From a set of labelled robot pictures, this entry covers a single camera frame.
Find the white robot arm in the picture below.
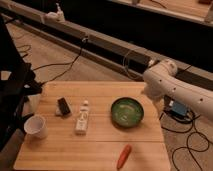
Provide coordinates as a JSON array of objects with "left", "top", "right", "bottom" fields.
[{"left": 143, "top": 59, "right": 213, "bottom": 121}]

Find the green ceramic bowl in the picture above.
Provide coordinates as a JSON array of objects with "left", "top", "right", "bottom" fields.
[{"left": 111, "top": 97, "right": 144, "bottom": 128}]

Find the white ceramic cup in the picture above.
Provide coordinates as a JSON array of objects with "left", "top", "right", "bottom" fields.
[{"left": 24, "top": 115, "right": 48, "bottom": 139}]

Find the black and white small box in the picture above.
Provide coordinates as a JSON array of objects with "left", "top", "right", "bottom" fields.
[{"left": 56, "top": 98, "right": 71, "bottom": 116}]

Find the blue power box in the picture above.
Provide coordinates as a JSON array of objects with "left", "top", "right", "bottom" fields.
[{"left": 169, "top": 101, "right": 188, "bottom": 117}]

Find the white cable with plug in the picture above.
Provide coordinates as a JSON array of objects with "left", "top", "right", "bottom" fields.
[{"left": 122, "top": 49, "right": 156, "bottom": 81}]

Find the black floor cable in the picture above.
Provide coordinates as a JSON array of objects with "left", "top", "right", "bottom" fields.
[{"left": 32, "top": 37, "right": 88, "bottom": 83}]

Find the white object on rail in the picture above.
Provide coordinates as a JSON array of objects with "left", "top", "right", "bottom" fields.
[{"left": 45, "top": 4, "right": 65, "bottom": 22}]

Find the black camera stand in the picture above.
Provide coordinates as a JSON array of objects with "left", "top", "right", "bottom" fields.
[{"left": 0, "top": 14, "right": 42, "bottom": 152}]

